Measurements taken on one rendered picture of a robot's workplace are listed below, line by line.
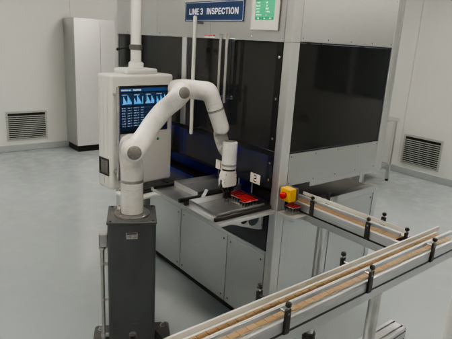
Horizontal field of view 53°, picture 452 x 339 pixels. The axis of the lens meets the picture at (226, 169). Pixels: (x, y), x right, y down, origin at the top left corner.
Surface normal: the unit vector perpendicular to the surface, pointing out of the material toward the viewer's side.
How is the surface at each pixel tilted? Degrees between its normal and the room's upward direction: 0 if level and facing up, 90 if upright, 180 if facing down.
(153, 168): 90
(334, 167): 90
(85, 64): 90
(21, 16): 90
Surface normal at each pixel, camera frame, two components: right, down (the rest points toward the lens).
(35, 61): 0.62, 0.25
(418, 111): -0.78, 0.13
